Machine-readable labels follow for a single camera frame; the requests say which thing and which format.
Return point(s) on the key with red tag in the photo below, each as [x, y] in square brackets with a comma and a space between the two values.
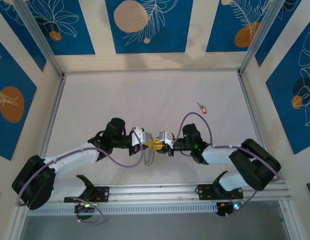
[203, 110]

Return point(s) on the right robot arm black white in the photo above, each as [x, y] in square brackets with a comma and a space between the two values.
[220, 155]

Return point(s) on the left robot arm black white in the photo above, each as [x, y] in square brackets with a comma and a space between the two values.
[69, 160]

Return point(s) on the black controller board green light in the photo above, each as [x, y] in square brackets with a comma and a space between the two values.
[228, 208]
[85, 208]

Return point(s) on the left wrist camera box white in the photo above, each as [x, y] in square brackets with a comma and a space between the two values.
[144, 136]

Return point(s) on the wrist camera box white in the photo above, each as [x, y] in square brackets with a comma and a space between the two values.
[144, 136]
[166, 136]

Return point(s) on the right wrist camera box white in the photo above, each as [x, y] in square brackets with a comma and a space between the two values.
[166, 136]

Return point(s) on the aluminium mounting rail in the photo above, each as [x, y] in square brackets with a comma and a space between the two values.
[154, 191]

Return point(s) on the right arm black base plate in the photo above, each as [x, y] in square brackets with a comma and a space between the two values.
[204, 192]

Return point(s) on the aluminium table side rail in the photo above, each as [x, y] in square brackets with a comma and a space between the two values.
[250, 105]
[53, 120]

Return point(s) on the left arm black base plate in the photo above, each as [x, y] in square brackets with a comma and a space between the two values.
[102, 193]

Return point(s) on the aluminium frame post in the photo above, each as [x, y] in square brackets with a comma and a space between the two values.
[42, 37]
[260, 37]

